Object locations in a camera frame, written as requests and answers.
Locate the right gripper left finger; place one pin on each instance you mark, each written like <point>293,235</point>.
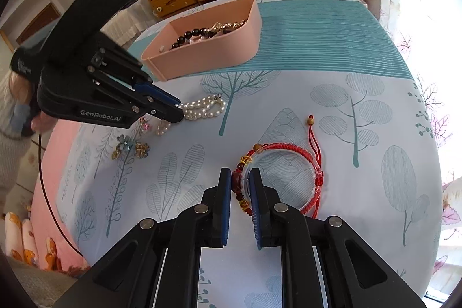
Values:
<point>217,219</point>

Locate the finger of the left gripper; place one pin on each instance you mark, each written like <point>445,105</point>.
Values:
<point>161,108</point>
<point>147,88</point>

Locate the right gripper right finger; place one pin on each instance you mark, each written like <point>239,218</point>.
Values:
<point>263,199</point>

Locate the gold hair comb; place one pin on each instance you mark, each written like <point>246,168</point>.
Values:
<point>224,28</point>

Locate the blue flower gold earring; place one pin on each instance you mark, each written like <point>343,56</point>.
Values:
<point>141,150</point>

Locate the pink jewelry box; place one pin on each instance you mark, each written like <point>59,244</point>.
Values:
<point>200,54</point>

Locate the left hand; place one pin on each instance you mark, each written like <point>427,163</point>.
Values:
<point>22,93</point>

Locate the tree-print bed sheet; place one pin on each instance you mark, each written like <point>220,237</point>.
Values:
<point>326,59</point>

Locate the pink blanket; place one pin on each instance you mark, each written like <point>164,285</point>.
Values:
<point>45,220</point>

